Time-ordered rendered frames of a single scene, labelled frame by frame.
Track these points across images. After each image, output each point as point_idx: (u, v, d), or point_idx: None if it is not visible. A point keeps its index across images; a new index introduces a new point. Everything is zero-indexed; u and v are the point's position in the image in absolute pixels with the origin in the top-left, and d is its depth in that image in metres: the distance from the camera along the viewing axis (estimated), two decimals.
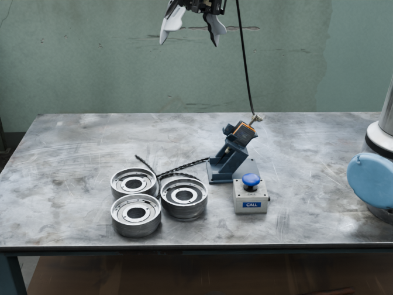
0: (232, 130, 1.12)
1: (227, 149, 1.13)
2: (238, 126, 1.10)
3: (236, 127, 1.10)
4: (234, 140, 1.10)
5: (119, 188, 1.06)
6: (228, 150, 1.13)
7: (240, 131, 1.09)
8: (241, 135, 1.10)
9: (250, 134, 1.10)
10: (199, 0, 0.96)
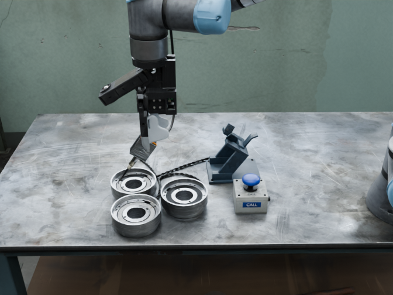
0: (133, 144, 1.03)
1: (129, 165, 1.05)
2: (137, 140, 1.02)
3: (135, 141, 1.02)
4: (134, 155, 1.02)
5: (119, 188, 1.06)
6: (129, 165, 1.04)
7: (138, 145, 1.02)
8: (141, 149, 1.02)
9: (151, 147, 1.02)
10: (176, 103, 0.94)
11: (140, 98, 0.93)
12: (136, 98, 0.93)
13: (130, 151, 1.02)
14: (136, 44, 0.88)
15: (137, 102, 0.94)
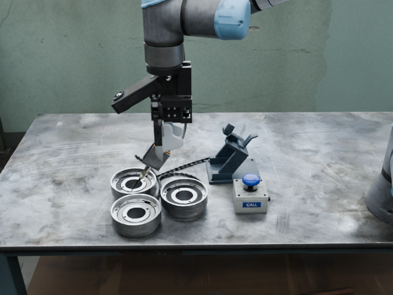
0: (145, 153, 1.00)
1: (141, 174, 1.01)
2: (150, 148, 0.98)
3: (149, 151, 0.99)
4: (147, 164, 0.99)
5: None
6: (142, 175, 1.01)
7: (152, 154, 0.98)
8: (155, 158, 0.99)
9: (164, 157, 0.99)
10: (192, 111, 0.91)
11: (155, 106, 0.90)
12: (150, 106, 0.90)
13: (142, 161, 0.99)
14: (151, 50, 0.85)
15: (151, 110, 0.90)
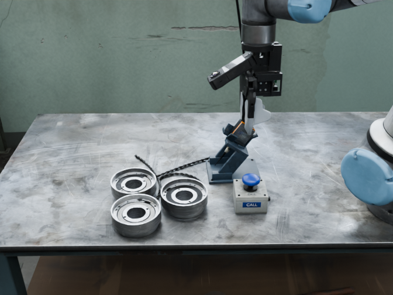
0: (231, 129, 1.12)
1: (227, 148, 1.13)
2: (237, 124, 1.10)
3: (235, 126, 1.10)
4: None
5: None
6: (227, 149, 1.13)
7: (239, 130, 1.09)
8: (241, 134, 1.10)
9: None
10: (281, 85, 1.03)
11: (251, 80, 1.02)
12: (246, 80, 1.02)
13: None
14: (251, 29, 0.98)
15: (247, 84, 1.02)
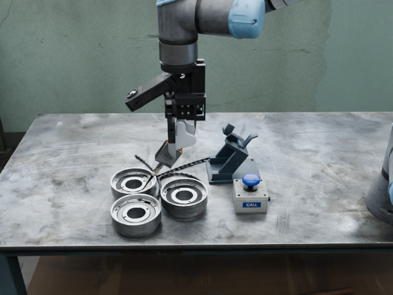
0: (158, 150, 1.01)
1: (154, 171, 1.02)
2: (163, 146, 0.99)
3: (161, 148, 0.99)
4: (159, 161, 1.00)
5: None
6: (154, 172, 1.02)
7: (164, 151, 0.99)
8: (167, 155, 1.00)
9: (176, 154, 0.99)
10: (205, 109, 0.92)
11: (169, 103, 0.90)
12: (164, 103, 0.91)
13: (155, 158, 1.00)
14: (166, 48, 0.85)
15: (165, 107, 0.91)
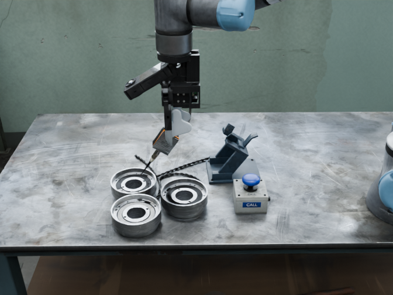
0: (155, 137, 1.06)
1: (151, 158, 1.07)
2: (160, 133, 1.04)
3: (158, 135, 1.04)
4: (157, 148, 1.05)
5: None
6: (152, 158, 1.07)
7: (161, 139, 1.04)
8: (164, 143, 1.04)
9: (173, 141, 1.04)
10: (200, 96, 0.97)
11: (165, 92, 0.95)
12: (161, 92, 0.96)
13: (152, 145, 1.04)
14: (162, 39, 0.90)
15: (161, 96, 0.96)
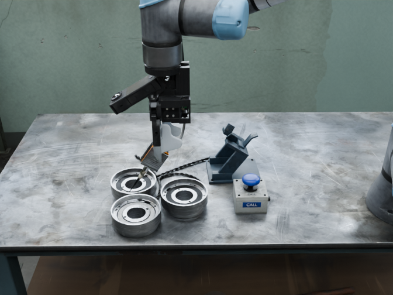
0: (144, 153, 1.00)
1: (140, 174, 1.01)
2: (149, 148, 0.98)
3: (147, 150, 0.99)
4: (145, 165, 0.99)
5: None
6: (141, 175, 1.01)
7: (150, 155, 0.98)
8: (153, 159, 0.99)
9: (162, 157, 0.98)
10: (190, 111, 0.91)
11: (153, 106, 0.90)
12: (149, 106, 0.90)
13: (141, 161, 0.99)
14: (150, 51, 0.85)
15: (150, 110, 0.90)
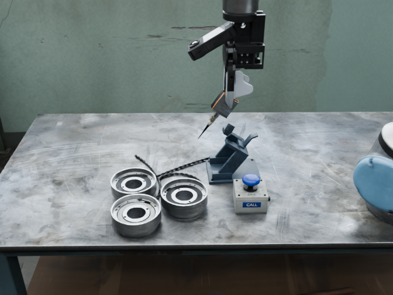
0: (214, 100, 1.07)
1: (210, 121, 1.08)
2: (220, 95, 1.05)
3: (218, 98, 1.06)
4: (216, 111, 1.06)
5: None
6: (210, 122, 1.08)
7: (221, 101, 1.05)
8: (224, 105, 1.06)
9: (233, 103, 1.05)
10: (264, 57, 0.98)
11: (230, 51, 0.97)
12: (226, 51, 0.97)
13: (212, 108, 1.06)
14: None
15: (226, 55, 0.97)
